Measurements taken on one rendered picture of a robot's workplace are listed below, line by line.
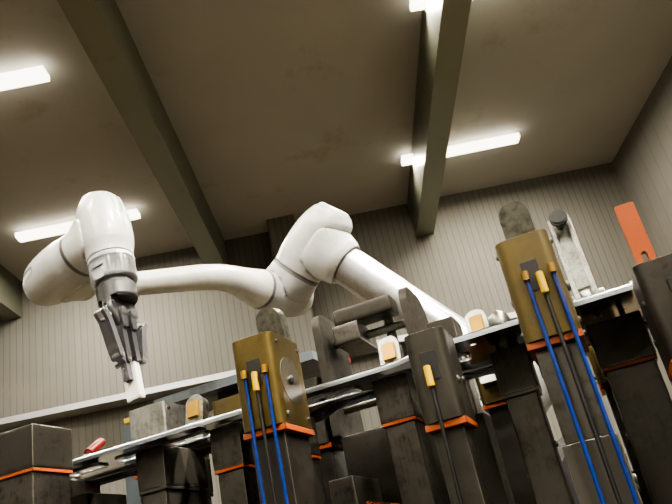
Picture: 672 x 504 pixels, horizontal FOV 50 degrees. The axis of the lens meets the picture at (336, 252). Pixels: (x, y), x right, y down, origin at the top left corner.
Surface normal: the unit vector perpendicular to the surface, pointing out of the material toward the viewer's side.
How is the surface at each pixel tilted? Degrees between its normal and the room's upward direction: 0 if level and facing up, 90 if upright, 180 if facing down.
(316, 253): 108
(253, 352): 90
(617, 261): 90
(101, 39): 180
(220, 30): 180
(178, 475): 90
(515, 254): 90
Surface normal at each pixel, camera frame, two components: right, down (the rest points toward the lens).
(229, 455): -0.37, -0.33
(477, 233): -0.05, -0.41
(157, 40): 0.19, 0.89
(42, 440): 0.91, -0.33
